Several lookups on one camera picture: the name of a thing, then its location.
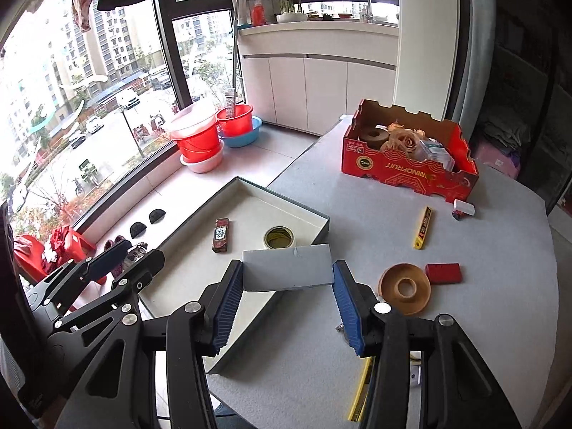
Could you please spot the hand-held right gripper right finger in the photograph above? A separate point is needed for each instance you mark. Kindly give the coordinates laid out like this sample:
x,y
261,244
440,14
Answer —
x,y
349,308

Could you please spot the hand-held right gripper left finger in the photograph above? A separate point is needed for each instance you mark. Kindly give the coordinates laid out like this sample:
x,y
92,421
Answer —
x,y
228,308

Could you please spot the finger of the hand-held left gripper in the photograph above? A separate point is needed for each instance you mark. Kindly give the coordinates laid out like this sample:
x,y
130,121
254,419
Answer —
x,y
107,257
145,268

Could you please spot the shallow grey tray box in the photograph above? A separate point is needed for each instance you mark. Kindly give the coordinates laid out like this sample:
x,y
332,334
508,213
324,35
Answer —
x,y
187,250

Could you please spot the maroon slipper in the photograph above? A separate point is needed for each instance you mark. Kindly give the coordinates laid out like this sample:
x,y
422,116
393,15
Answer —
x,y
112,243

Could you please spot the black slipper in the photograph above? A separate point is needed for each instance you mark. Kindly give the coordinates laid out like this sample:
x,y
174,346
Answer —
x,y
156,216
137,230

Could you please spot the red plastic stool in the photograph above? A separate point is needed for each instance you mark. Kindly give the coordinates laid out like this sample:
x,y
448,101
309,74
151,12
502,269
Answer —
x,y
62,243

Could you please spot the brown empty tape spool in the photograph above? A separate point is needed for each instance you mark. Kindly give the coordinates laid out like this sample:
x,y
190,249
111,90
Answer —
x,y
404,288

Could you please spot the small dark red box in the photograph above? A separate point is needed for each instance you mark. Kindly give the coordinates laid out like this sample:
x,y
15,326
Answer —
x,y
221,240

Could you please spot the tape roll with yellow core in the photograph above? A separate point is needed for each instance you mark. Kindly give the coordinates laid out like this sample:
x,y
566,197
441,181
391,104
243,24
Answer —
x,y
279,237

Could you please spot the flat red box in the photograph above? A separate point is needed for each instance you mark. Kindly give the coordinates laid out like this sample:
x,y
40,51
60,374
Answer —
x,y
442,273

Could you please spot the yellow utility knife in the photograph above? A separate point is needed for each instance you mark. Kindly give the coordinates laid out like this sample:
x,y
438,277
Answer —
x,y
422,228

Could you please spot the white basin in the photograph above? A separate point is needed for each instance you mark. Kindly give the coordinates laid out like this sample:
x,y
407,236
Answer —
x,y
203,161

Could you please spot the red bucket under pink basin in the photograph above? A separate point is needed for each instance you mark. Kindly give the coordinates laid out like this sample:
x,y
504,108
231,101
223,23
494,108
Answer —
x,y
199,139

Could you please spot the red cardboard box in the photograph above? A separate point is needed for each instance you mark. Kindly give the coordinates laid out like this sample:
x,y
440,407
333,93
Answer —
x,y
402,172

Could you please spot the small white red box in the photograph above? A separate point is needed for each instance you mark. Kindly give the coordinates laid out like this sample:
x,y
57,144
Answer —
x,y
463,209

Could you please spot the blue basin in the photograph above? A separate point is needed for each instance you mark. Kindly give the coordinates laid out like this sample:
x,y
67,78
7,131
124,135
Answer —
x,y
243,138

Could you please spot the red bucket with brush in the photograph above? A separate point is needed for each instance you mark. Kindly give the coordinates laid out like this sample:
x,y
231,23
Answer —
x,y
235,120

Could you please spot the brown tape roll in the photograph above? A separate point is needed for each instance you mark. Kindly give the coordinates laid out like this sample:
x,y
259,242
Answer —
x,y
374,136

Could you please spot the wooden rose decorations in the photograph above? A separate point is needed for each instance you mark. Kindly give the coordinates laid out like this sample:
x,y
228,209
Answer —
x,y
402,140

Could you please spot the clear plastic box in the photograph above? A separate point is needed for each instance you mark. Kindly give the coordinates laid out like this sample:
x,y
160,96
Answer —
x,y
435,152

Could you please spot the pink bag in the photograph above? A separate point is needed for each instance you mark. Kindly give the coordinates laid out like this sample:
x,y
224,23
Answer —
x,y
496,156

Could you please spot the white cabinet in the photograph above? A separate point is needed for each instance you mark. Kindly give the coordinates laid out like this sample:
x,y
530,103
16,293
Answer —
x,y
313,80

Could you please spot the mop pole with brush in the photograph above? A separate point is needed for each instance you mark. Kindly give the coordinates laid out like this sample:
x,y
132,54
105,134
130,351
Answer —
x,y
233,53

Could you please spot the folded grey clothes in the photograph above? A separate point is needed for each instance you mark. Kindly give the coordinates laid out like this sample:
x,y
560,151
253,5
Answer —
x,y
498,130

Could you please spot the red detergent bottle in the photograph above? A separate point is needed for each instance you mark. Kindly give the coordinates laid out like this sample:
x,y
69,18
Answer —
x,y
258,14

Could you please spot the dark shelf cabinet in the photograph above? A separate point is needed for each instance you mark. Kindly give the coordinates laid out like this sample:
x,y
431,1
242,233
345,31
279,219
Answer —
x,y
523,76

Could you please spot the white plant bowl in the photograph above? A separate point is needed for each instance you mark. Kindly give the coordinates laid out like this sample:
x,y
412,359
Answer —
x,y
291,17

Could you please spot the grey curtain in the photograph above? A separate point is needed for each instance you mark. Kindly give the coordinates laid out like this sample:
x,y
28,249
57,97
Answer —
x,y
469,40

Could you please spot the metal faucet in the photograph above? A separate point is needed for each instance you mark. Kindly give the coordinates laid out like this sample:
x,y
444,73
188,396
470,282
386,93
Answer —
x,y
368,4

